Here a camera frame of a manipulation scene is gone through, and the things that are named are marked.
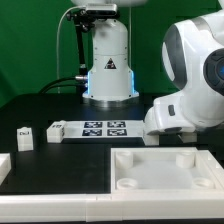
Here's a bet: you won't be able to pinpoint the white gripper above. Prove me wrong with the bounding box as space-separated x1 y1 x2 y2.
143 92 197 146

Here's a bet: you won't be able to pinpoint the white square table top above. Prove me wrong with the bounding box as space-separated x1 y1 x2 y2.
111 147 224 193

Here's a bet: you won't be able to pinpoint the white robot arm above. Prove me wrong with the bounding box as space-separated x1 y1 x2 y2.
71 0 224 145

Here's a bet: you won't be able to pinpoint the white fiducial marker sheet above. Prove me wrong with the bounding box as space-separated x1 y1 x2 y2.
64 120 144 139

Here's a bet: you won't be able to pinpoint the white U-shaped obstacle wall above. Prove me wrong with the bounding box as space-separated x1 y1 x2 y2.
0 152 224 224

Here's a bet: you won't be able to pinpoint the black cables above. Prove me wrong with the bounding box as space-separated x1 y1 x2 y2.
38 4 88 95

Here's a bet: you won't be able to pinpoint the black camera on stand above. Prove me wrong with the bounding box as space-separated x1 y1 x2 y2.
66 3 119 80

